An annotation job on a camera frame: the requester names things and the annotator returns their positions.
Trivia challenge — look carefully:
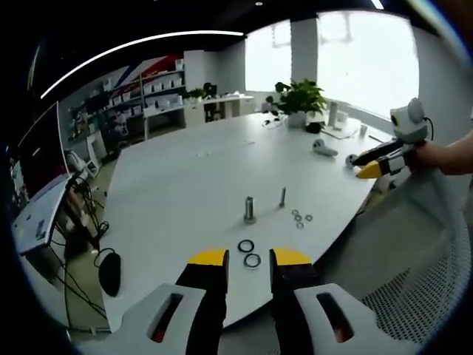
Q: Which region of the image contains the white tray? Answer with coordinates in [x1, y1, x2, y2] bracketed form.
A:
[320, 118, 361, 141]

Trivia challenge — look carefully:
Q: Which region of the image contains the person's right hand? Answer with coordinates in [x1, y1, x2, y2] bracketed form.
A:
[409, 141, 449, 175]

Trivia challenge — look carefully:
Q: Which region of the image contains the black computer monitor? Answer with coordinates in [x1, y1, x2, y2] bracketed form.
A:
[7, 101, 71, 208]

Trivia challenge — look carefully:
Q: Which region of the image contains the black computer mouse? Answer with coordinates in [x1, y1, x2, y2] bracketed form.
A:
[98, 252, 122, 298]

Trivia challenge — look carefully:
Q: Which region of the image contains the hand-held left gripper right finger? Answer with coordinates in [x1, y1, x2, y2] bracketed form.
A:
[268, 246, 422, 355]

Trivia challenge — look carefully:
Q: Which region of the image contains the bundle of black cables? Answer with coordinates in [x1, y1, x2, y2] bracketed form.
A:
[50, 177, 112, 334]

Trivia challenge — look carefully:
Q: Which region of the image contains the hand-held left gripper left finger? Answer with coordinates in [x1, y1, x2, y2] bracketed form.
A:
[75, 248, 230, 355]

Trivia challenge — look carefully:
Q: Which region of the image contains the white storage shelf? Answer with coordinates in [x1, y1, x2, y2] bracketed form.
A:
[66, 55, 188, 149]

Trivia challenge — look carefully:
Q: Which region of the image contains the small green plant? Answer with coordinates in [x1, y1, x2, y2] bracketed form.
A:
[183, 87, 207, 104]

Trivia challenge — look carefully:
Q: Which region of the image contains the large threaded stud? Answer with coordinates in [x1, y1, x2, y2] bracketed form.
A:
[243, 196, 257, 224]

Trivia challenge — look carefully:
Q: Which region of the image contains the white low cabinet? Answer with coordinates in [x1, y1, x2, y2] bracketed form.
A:
[183, 94, 256, 129]

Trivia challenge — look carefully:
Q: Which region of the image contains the grey mesh office chair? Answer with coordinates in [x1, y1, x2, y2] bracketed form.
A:
[312, 168, 472, 347]

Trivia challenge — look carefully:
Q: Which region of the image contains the green potted plant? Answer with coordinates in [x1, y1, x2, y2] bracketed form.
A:
[274, 78, 328, 129]

